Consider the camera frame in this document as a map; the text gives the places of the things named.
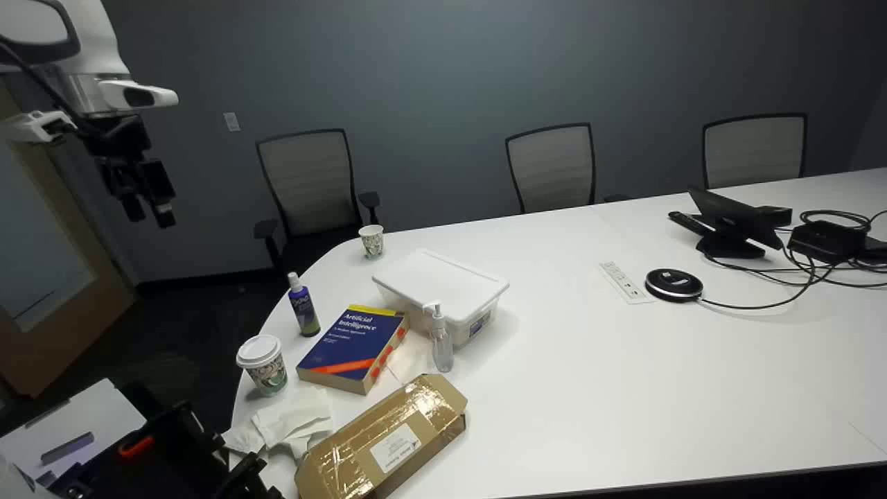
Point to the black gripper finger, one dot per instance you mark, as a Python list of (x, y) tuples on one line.
[(131, 205), (164, 212)]

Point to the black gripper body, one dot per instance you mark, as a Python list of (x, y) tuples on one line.
[(121, 152)]

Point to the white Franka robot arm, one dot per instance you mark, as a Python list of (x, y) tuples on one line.
[(84, 37)]

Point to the blue book orange stripe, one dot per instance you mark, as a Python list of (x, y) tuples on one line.
[(351, 343)]

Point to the wooden door glass panel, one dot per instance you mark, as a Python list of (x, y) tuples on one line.
[(64, 334)]

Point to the mesh back office chair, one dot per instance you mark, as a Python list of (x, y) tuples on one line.
[(752, 147), (552, 167), (307, 183)]

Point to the blue bottle white cap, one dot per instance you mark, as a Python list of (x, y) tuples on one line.
[(303, 306)]

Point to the patterned paper coffee cup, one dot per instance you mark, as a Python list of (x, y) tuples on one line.
[(264, 361)]

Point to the small white paper cup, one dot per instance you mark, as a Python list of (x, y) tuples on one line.
[(373, 242)]

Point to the white board sheet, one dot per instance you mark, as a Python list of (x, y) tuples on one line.
[(84, 414)]

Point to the grey metal bar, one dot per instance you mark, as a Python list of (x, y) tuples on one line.
[(68, 446)]

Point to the small clear spray bottle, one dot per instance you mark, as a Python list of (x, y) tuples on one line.
[(445, 343)]

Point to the round black speaker puck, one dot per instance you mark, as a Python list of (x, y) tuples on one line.
[(675, 284)]

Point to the black conference phone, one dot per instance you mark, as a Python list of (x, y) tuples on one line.
[(729, 223)]

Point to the black power adapter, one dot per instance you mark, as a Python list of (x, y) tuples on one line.
[(826, 242)]

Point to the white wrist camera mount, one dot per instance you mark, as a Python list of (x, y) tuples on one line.
[(32, 126)]

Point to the white wall light switch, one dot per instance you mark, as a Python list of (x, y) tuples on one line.
[(231, 120)]

